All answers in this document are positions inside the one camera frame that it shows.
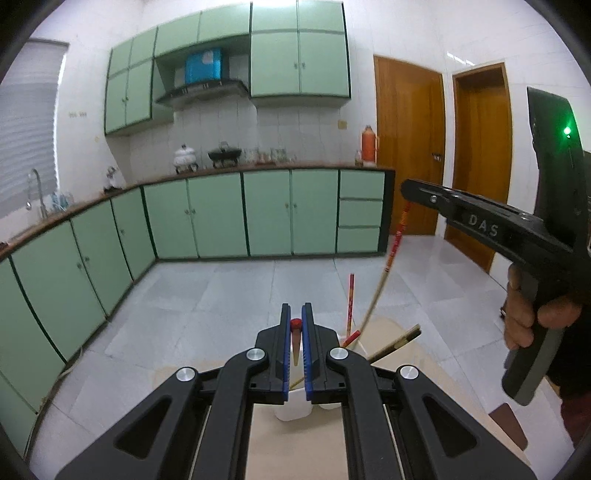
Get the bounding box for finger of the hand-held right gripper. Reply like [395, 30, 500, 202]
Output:
[401, 179, 462, 224]

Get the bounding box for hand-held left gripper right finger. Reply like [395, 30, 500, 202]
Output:
[302, 303, 539, 480]

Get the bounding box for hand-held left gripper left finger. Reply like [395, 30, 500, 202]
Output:
[55, 303, 291, 480]

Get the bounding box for red capped wooden chopstick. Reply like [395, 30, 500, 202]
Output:
[290, 318, 303, 368]

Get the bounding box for white utensil holder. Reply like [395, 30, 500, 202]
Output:
[276, 329, 370, 422]

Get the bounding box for person's right hand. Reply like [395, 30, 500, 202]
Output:
[503, 267, 585, 352]

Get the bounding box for closed wooden door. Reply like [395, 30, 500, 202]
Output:
[373, 54, 446, 236]

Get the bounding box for green drawer unit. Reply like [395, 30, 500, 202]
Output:
[336, 168, 387, 256]

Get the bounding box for orange thermos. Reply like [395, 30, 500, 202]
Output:
[361, 124, 377, 166]

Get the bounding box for green base cabinets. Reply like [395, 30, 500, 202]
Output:
[0, 166, 397, 457]

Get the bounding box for dark kitchen countertop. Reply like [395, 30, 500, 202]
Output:
[0, 162, 397, 259]

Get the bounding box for person's dark clothing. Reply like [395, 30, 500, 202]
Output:
[547, 323, 591, 450]

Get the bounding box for brown board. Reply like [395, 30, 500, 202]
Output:
[488, 401, 528, 452]

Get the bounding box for black wok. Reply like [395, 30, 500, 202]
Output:
[208, 141, 243, 168]

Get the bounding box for white lidded pot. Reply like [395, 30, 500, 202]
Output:
[173, 144, 200, 174]

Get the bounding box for blue box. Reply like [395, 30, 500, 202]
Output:
[185, 47, 225, 85]

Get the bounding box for chrome kitchen faucet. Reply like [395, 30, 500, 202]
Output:
[26, 168, 49, 220]

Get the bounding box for white window blind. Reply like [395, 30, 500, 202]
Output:
[0, 39, 70, 220]

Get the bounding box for wooden door with frame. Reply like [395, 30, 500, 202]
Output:
[443, 62, 513, 275]

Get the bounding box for tall green wall cabinet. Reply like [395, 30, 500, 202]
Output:
[249, 0, 351, 109]

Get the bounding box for white floor cable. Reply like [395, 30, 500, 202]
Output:
[39, 346, 88, 407]

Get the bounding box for narrow green wall cabinet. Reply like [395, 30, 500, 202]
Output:
[154, 4, 253, 58]

